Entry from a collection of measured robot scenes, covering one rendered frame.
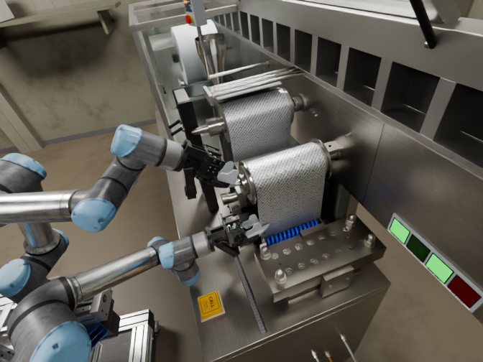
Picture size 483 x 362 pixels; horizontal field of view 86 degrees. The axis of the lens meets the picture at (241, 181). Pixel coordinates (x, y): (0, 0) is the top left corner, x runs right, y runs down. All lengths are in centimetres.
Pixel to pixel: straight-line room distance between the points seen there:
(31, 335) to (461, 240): 92
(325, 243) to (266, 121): 47
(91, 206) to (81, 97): 378
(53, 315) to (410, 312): 188
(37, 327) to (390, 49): 97
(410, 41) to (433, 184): 30
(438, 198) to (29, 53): 427
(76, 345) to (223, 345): 41
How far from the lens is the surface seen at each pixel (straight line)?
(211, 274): 105
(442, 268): 78
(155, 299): 215
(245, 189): 79
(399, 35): 70
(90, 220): 63
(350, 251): 94
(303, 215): 96
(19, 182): 98
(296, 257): 90
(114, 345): 190
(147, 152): 65
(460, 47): 62
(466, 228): 70
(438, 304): 219
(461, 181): 66
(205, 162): 69
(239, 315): 97
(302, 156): 82
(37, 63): 437
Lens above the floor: 179
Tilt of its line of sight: 41 degrees down
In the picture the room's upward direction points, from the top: 9 degrees counter-clockwise
